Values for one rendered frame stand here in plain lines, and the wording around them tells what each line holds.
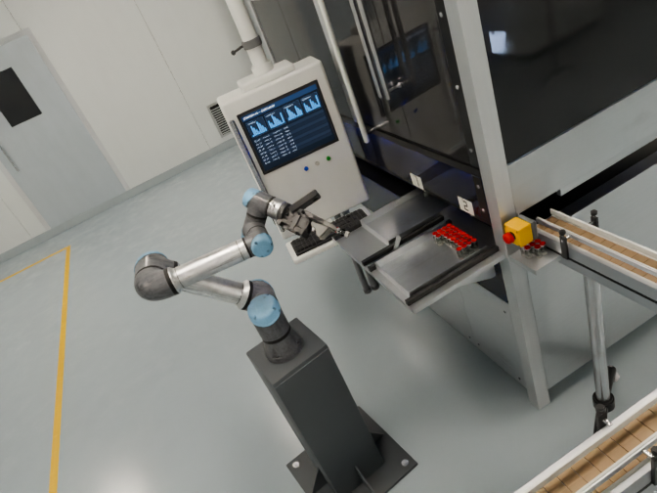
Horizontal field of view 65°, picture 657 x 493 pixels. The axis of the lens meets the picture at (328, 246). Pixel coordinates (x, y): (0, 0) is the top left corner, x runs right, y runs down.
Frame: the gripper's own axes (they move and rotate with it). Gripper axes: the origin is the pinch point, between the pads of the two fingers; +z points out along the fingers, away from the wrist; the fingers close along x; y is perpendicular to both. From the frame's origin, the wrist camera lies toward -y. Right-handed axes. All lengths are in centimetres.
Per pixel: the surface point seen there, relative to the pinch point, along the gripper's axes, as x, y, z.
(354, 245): -49.1, -4.5, -4.2
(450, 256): -29.0, -12.1, 36.5
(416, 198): -63, -38, 9
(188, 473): -100, 133, -44
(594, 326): -37, -11, 92
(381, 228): -53, -17, 3
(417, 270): -27.6, -2.2, 27.9
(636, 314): -90, -33, 117
